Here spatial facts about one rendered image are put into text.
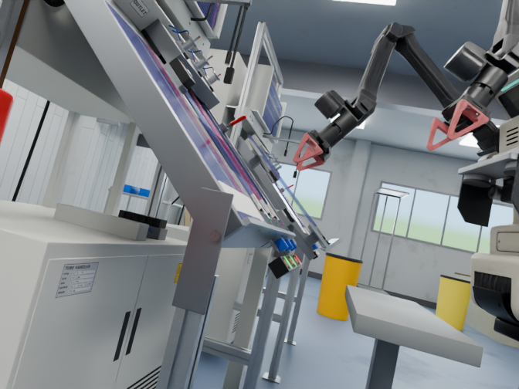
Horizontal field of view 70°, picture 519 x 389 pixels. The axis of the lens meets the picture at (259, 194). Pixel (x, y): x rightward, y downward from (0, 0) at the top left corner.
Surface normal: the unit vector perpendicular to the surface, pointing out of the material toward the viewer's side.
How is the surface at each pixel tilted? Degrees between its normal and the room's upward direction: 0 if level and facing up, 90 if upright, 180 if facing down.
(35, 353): 90
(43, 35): 90
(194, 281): 90
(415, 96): 90
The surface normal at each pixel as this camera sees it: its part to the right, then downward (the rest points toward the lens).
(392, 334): -0.19, -0.14
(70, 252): 0.95, 0.20
